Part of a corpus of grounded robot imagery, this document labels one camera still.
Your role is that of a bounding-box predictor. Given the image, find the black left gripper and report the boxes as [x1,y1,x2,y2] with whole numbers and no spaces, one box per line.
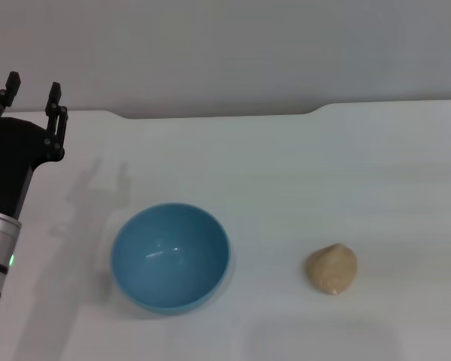
[0,71,69,220]

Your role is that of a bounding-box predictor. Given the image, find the blue bowl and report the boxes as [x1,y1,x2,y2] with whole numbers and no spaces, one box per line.
[110,202,232,313]

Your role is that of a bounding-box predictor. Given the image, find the beige egg yolk pastry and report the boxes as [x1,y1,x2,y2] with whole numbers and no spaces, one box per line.
[305,243,359,296]

